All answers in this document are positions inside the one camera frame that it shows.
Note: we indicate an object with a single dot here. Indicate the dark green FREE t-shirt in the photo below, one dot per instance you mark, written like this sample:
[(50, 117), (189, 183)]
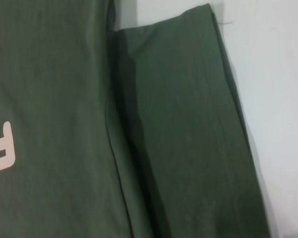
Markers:
[(64, 74)]

